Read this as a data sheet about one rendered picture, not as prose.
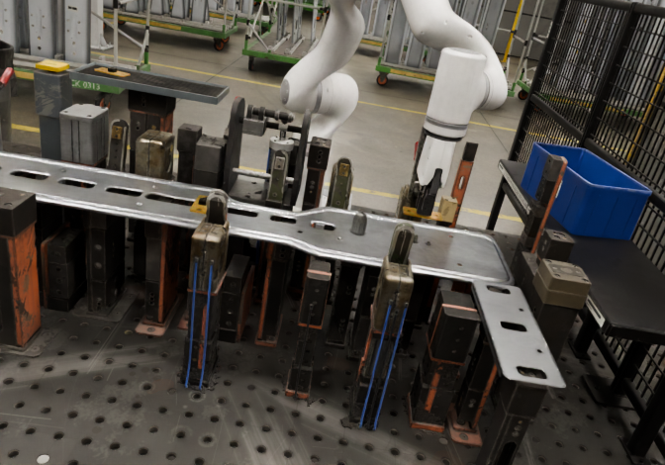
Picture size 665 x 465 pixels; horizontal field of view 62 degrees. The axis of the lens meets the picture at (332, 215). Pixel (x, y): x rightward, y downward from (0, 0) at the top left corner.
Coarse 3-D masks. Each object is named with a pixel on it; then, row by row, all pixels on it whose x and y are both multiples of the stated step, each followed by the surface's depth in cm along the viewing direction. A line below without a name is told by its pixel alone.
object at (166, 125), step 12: (132, 96) 141; (144, 96) 142; (156, 96) 141; (168, 96) 142; (132, 108) 143; (144, 108) 143; (156, 108) 142; (168, 108) 144; (132, 120) 144; (144, 120) 144; (156, 120) 144; (168, 120) 147; (132, 132) 146; (144, 132) 146; (168, 132) 149; (132, 144) 147; (132, 156) 149; (132, 168) 150; (132, 192) 153; (132, 228) 158; (132, 240) 159
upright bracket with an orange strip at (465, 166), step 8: (472, 144) 127; (464, 152) 128; (472, 152) 128; (464, 160) 129; (472, 160) 128; (464, 168) 129; (456, 176) 131; (464, 176) 130; (456, 184) 131; (464, 184) 131; (456, 192) 132; (464, 192) 132; (456, 208) 134; (456, 216) 134; (432, 288) 143; (432, 296) 144; (424, 320) 147
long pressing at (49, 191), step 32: (0, 160) 123; (32, 160) 126; (64, 192) 115; (96, 192) 117; (160, 192) 122; (192, 192) 125; (192, 224) 112; (256, 224) 116; (288, 224) 119; (384, 224) 127; (416, 224) 129; (320, 256) 110; (352, 256) 111; (384, 256) 113; (416, 256) 115; (448, 256) 118; (480, 256) 120
